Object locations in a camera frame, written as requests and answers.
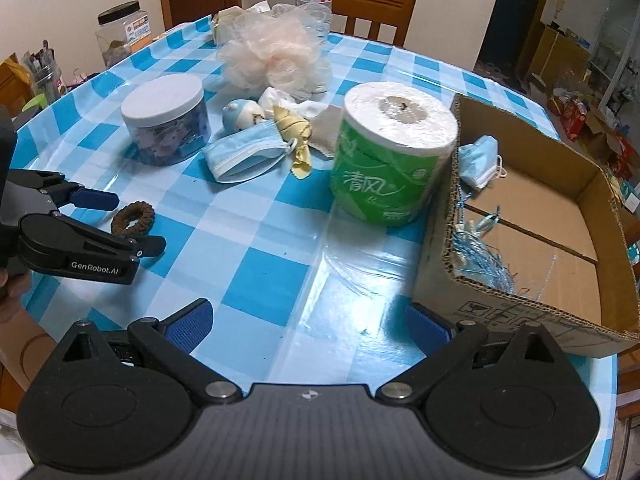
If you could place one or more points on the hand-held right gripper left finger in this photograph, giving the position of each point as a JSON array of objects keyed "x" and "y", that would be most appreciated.
[{"x": 190, "y": 325}]

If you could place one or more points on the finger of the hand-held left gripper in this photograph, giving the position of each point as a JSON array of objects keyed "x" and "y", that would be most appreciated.
[
  {"x": 95, "y": 199},
  {"x": 150, "y": 246}
]

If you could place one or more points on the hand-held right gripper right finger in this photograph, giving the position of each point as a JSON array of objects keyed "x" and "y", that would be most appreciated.
[{"x": 425, "y": 325}]

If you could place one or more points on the brown hair scrunchie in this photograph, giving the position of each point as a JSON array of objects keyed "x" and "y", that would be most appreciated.
[{"x": 145, "y": 225}]

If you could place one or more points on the cardboard box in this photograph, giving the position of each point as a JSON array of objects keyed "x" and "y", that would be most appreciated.
[{"x": 540, "y": 280}]

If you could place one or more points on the blue face mask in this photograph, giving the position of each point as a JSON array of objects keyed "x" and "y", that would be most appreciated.
[
  {"x": 240, "y": 152},
  {"x": 477, "y": 160}
]

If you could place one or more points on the blue and white plush toy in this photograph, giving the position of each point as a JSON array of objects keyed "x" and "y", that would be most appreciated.
[{"x": 235, "y": 115}]

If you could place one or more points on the yellow cloth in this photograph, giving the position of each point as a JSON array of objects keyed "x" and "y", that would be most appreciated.
[{"x": 292, "y": 127}]

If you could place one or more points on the grey cloth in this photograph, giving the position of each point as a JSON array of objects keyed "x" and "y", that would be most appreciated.
[{"x": 325, "y": 132}]

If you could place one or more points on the peach mesh bath loofah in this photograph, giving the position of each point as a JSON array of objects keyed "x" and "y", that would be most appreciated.
[{"x": 270, "y": 55}]

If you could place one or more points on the person's left hand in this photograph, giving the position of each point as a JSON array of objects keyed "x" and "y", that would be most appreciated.
[{"x": 11, "y": 290}]

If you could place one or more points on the blue tinsel tassel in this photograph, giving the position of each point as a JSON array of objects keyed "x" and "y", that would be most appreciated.
[{"x": 475, "y": 255}]

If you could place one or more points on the blue checkered tablecloth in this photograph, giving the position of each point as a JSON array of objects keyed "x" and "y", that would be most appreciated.
[{"x": 250, "y": 260}]

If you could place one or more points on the clear jar with white lid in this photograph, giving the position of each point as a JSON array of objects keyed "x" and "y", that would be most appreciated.
[{"x": 160, "y": 100}]

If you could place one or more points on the pen holder with pens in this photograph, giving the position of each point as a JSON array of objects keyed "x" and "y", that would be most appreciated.
[{"x": 45, "y": 80}]

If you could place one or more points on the green wrapped toilet paper roll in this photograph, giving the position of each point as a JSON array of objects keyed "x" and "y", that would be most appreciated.
[{"x": 390, "y": 180}]

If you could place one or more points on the clear jar with black lid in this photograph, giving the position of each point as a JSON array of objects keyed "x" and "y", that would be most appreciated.
[{"x": 120, "y": 40}]

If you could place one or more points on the white cloth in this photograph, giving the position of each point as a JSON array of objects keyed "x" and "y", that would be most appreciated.
[{"x": 277, "y": 97}]

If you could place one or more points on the yellow tissue pack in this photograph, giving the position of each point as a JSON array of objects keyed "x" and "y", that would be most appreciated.
[{"x": 225, "y": 25}]

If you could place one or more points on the pile of boxes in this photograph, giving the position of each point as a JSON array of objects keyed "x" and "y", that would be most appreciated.
[{"x": 595, "y": 130}]

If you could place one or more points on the tan cabinet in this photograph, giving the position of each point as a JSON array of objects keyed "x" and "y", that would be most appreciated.
[{"x": 557, "y": 55}]

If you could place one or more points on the dark door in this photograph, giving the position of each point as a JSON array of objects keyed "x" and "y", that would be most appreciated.
[{"x": 515, "y": 10}]

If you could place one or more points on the glass cabinet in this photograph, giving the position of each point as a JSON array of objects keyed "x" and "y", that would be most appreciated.
[{"x": 615, "y": 35}]

